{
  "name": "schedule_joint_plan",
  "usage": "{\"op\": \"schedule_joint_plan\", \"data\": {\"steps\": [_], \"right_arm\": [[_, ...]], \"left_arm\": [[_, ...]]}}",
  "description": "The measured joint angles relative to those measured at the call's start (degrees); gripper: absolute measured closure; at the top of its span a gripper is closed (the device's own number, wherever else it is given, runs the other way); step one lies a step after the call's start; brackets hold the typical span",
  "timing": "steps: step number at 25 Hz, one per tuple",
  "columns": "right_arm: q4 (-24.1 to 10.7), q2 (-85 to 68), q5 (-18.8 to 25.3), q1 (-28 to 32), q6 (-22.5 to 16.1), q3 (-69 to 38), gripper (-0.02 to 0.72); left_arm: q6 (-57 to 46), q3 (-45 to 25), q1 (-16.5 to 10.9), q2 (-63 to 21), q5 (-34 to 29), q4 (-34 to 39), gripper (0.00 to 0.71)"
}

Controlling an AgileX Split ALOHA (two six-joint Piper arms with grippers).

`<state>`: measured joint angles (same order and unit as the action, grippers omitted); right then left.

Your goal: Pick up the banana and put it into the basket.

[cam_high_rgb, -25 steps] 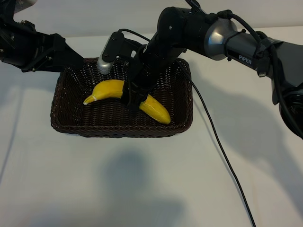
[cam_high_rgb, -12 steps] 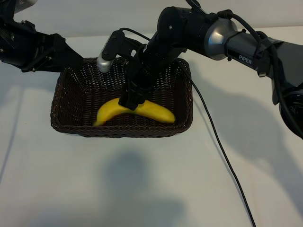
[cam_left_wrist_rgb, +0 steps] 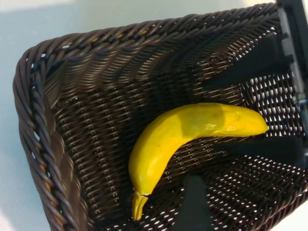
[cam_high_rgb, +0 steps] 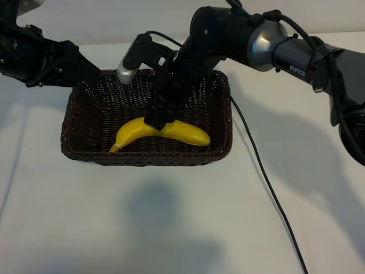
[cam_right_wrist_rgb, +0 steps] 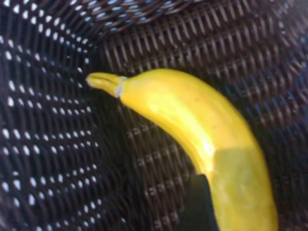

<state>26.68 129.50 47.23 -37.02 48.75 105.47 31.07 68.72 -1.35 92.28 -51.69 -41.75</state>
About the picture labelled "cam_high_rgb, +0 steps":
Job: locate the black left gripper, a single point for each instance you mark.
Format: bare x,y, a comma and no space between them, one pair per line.
25,57

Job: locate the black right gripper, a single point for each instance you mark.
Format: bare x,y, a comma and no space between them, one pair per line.
185,74

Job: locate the yellow banana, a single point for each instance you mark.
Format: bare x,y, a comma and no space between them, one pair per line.
188,134

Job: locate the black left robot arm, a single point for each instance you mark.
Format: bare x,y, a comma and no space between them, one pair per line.
5,14

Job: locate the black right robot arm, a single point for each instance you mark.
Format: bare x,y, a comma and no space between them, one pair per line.
265,45

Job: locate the dark brown wicker basket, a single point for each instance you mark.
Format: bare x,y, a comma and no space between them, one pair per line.
85,114

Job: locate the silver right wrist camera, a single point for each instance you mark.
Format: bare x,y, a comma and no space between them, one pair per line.
127,71

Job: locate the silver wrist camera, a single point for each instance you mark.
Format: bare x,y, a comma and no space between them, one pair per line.
28,5
127,71

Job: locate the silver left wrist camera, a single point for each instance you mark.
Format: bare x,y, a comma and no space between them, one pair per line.
28,5

